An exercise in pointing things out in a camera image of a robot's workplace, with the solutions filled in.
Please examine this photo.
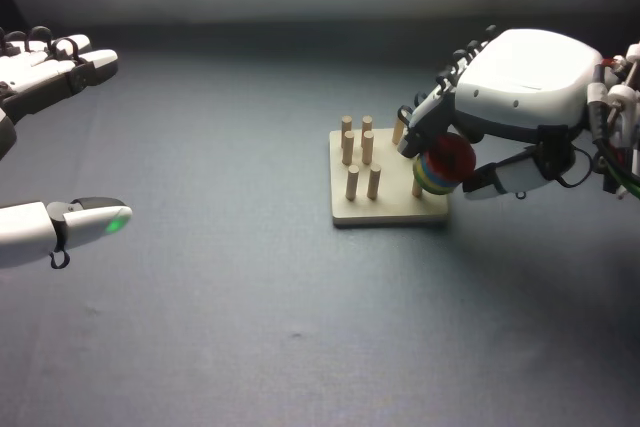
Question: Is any grey table cloth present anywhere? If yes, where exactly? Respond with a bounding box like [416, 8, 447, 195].
[0, 16, 640, 427]

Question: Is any wooden peg board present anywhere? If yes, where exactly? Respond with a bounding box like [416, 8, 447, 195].
[328, 114, 451, 229]

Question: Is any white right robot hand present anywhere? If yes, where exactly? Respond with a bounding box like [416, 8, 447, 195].
[397, 24, 607, 204]

